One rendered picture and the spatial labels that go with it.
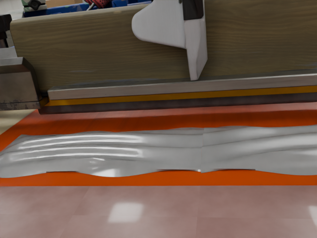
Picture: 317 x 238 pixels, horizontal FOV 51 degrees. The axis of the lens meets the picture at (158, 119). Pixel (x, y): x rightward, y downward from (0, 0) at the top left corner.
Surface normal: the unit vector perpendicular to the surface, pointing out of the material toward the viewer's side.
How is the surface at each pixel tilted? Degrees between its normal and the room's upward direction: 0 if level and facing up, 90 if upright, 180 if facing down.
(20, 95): 90
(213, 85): 90
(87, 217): 0
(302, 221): 0
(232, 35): 90
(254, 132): 34
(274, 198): 0
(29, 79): 90
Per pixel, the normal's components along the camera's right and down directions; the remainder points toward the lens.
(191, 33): -0.14, 0.58
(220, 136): -0.07, -0.55
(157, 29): -0.18, 0.27
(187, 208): -0.12, -0.91
